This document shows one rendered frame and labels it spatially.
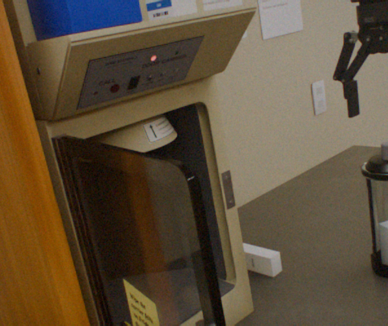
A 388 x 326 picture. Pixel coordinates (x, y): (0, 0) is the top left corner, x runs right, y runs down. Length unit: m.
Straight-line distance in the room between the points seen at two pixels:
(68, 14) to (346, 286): 0.76
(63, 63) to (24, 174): 0.13
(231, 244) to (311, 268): 0.27
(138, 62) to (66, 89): 0.10
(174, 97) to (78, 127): 0.18
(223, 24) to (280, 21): 0.96
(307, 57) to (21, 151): 1.36
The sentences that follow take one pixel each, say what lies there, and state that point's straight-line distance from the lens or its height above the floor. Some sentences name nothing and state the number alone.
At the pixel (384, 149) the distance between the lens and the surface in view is 1.03.
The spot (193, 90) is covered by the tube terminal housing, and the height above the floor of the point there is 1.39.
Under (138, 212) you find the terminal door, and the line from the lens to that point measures 0.52.
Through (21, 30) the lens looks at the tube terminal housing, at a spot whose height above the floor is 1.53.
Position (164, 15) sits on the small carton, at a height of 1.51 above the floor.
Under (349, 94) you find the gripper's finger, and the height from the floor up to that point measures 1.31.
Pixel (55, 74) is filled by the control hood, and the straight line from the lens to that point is 0.63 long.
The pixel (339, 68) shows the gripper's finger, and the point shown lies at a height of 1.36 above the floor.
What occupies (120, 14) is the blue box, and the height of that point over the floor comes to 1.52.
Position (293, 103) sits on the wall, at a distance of 1.74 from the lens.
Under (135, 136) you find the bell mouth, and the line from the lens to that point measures 0.80.
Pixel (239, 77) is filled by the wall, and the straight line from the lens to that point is 1.54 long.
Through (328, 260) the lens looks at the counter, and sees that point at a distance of 1.18.
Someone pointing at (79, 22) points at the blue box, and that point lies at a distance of 0.60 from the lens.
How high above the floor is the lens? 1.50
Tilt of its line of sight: 16 degrees down
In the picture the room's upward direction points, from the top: 11 degrees counter-clockwise
